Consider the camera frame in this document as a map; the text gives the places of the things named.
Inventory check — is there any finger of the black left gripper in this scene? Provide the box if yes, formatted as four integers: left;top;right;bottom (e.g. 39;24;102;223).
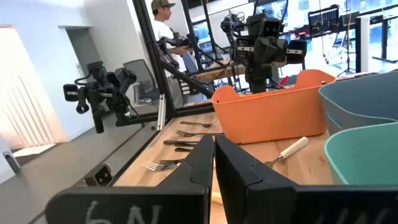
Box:
258;63;273;93
244;63;259;94

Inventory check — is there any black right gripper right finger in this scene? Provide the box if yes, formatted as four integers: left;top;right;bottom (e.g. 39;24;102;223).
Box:
215;134;398;224

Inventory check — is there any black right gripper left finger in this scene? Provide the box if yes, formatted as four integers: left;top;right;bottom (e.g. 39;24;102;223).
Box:
45;134;216;224

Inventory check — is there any white-handled silver fork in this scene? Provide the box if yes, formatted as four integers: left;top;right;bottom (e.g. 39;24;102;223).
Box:
264;136;309;169

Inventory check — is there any wooden background table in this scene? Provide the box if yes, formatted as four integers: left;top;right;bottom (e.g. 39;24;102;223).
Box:
194;63;249;83

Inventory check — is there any orange plastic bin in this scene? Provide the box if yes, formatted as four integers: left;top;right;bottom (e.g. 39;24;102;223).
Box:
211;68;337;145

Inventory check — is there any black perforated panel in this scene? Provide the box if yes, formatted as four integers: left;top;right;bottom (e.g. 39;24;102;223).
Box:
307;4;340;38

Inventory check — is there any white metal bar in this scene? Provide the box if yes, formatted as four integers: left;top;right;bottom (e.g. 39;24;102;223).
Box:
156;93;167;131

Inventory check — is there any blue plastic bin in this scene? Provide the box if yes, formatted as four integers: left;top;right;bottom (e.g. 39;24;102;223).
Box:
318;70;398;136

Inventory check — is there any person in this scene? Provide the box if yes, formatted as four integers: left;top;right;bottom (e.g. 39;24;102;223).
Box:
150;0;195;106

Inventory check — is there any green plastic bin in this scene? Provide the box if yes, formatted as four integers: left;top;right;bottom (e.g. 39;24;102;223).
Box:
323;121;398;187

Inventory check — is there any grey office chair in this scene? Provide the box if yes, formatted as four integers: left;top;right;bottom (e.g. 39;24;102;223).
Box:
123;58;161;105

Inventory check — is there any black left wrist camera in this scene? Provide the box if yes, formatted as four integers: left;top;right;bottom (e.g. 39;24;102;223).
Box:
254;12;283;40

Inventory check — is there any black table-level camera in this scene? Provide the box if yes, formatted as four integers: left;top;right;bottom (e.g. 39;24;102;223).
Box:
84;164;114;187

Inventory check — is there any black metal rig frame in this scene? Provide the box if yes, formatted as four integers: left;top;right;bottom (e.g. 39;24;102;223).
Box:
83;0;225;187

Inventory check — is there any white post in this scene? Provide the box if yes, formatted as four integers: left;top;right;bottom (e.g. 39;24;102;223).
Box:
359;15;371;74

